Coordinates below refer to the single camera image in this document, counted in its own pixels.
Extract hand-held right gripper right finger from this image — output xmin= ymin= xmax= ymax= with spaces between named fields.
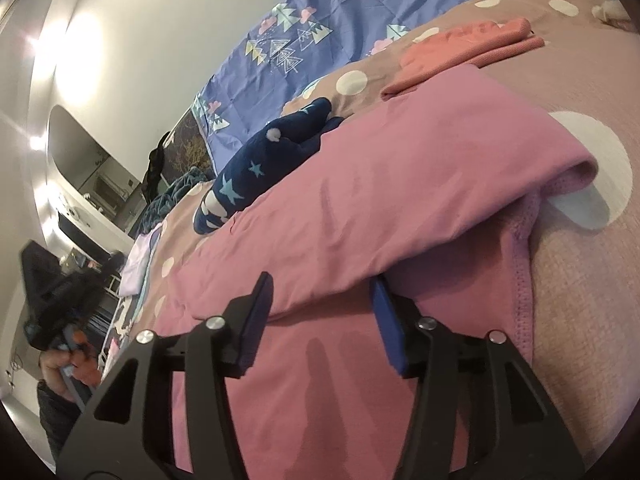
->
xmin=369 ymin=277 xmax=586 ymax=480

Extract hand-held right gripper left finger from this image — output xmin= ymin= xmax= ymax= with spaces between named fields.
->
xmin=55 ymin=271 xmax=275 ymax=480

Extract rose pink garment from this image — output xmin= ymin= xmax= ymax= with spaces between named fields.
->
xmin=150 ymin=65 xmax=601 ymax=480

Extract person's left forearm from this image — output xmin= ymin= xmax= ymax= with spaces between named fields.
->
xmin=36 ymin=380 xmax=85 ymax=471

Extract person's left hand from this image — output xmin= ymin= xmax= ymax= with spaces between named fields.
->
xmin=40 ymin=332 xmax=103 ymax=402

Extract light lilac folded cloth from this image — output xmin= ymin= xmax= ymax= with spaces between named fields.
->
xmin=120 ymin=222 xmax=163 ymax=296

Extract dark teal fuzzy blanket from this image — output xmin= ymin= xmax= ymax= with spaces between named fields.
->
xmin=137 ymin=165 xmax=206 ymax=233

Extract navy star print garment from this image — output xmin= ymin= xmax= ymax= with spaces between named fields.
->
xmin=194 ymin=97 xmax=346 ymax=235

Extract black hanging bag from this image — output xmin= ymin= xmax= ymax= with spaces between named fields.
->
xmin=142 ymin=132 xmax=173 ymax=201

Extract dark gold pattern panel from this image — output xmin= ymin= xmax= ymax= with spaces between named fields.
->
xmin=162 ymin=110 xmax=213 ymax=181

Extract pink polka dot blanket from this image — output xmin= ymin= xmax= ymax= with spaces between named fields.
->
xmin=100 ymin=0 xmax=640 ymax=461

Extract coral folded cloth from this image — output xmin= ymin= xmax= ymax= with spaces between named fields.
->
xmin=381 ymin=17 xmax=546 ymax=102

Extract purple patterned pillow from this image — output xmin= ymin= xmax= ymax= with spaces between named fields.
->
xmin=192 ymin=0 xmax=516 ymax=171

